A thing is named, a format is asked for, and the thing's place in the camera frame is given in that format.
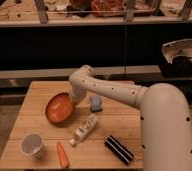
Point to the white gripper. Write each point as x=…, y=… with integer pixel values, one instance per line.
x=77, y=94

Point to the orange ceramic bowl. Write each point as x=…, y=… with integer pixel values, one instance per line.
x=59, y=108

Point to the white robot base shell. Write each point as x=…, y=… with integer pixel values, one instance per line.
x=177, y=48

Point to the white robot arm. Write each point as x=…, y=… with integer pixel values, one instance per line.
x=166, y=126

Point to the clear plastic bottle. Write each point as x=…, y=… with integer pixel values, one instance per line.
x=84, y=129

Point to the wooden table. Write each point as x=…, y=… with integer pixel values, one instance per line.
x=116, y=119

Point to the orange carrot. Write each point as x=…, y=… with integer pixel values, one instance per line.
x=62, y=156

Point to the white paper cup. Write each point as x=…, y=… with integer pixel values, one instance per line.
x=32, y=145

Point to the black rectangular box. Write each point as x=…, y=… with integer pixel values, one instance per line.
x=119, y=150

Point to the orange basket on shelf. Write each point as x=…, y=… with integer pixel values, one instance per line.
x=107, y=8

